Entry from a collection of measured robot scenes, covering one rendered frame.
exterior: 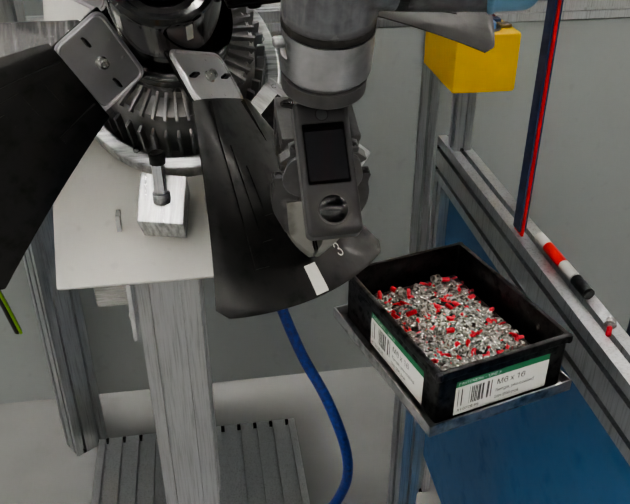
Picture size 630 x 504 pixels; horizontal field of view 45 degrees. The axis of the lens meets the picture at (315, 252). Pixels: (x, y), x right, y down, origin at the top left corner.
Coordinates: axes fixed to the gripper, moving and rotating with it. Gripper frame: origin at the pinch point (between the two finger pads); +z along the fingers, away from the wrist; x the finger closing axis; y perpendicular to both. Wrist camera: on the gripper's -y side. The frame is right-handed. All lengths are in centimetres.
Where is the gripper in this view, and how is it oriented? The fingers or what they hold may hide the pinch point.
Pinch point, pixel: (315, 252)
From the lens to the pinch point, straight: 75.7
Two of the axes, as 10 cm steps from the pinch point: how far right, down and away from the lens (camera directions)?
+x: -9.9, 0.7, -1.4
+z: -0.5, 6.7, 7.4
